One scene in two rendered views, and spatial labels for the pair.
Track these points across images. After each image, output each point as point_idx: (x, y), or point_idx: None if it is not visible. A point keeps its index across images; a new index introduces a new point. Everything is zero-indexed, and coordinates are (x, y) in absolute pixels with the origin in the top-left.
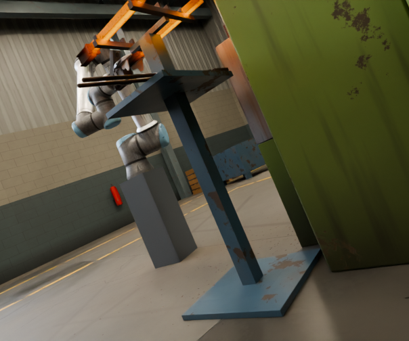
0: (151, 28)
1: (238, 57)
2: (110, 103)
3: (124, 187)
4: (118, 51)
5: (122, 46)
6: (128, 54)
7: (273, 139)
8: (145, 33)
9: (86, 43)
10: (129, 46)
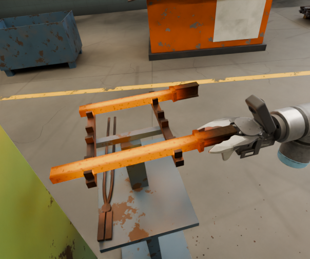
0: (116, 134)
1: (63, 211)
2: (287, 142)
3: None
4: (253, 108)
5: (156, 117)
6: (199, 127)
7: (87, 244)
8: (127, 132)
9: (169, 86)
10: (159, 124)
